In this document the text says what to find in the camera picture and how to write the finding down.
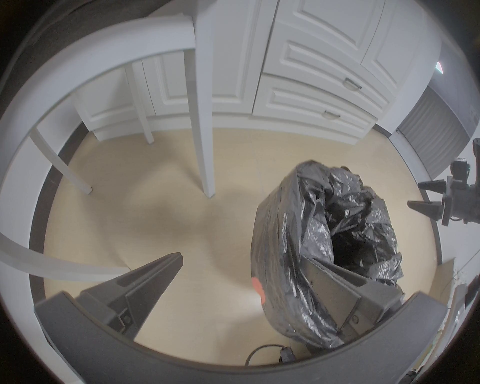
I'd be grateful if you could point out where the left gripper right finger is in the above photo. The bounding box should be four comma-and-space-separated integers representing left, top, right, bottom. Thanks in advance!
299, 254, 406, 344

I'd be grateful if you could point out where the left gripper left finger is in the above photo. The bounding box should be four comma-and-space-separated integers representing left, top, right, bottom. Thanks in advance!
80, 252, 184, 335

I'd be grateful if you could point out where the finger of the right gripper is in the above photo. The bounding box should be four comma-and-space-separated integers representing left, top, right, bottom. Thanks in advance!
407, 200, 445, 220
418, 179, 448, 193

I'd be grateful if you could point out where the black plastic bag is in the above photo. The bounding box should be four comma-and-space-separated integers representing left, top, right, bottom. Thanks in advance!
250, 160, 406, 349

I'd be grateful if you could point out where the grey curtain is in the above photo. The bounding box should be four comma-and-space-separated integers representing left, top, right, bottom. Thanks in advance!
397, 88, 471, 179

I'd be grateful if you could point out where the white wardrobe with drawers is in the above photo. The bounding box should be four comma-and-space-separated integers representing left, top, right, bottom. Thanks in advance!
73, 0, 443, 147

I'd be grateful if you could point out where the white chair with grey seat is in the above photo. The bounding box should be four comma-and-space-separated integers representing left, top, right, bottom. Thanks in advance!
0, 0, 216, 282

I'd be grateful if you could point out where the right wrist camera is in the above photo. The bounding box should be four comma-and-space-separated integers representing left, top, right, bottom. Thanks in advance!
451, 158, 472, 181

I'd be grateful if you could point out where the black cable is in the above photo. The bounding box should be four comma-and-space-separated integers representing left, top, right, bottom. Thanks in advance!
245, 344, 297, 366

